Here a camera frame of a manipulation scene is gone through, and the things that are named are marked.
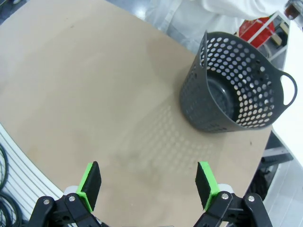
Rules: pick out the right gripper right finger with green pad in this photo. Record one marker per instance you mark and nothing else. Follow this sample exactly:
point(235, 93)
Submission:
point(204, 184)

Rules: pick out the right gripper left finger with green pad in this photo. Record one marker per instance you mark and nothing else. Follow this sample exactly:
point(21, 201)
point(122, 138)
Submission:
point(91, 182)

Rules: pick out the white ribbed base panel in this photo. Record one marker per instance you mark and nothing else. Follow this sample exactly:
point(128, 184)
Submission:
point(21, 170)

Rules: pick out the dark grey perforated plastic basket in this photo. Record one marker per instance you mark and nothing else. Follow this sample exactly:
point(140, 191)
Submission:
point(196, 104)

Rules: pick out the white side table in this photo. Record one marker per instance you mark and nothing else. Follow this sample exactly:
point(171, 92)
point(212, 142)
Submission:
point(296, 71)

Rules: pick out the red box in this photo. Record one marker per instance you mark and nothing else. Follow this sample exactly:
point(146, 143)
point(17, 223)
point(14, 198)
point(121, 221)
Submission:
point(251, 29)

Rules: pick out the person in white shirt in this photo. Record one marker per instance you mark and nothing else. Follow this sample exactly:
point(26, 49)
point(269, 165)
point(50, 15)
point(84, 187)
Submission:
point(189, 14)

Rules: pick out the white metal rack frame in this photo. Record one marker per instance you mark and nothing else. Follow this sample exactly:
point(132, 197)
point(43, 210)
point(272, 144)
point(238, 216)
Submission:
point(282, 40)

